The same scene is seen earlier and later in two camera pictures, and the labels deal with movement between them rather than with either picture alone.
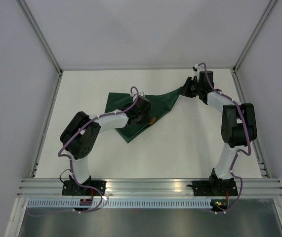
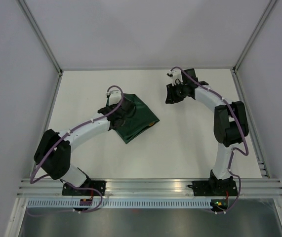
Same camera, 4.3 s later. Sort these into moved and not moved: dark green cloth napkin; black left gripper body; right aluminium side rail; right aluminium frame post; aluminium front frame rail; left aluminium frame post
Moved: black left gripper body; dark green cloth napkin
Not moved: left aluminium frame post; right aluminium frame post; right aluminium side rail; aluminium front frame rail
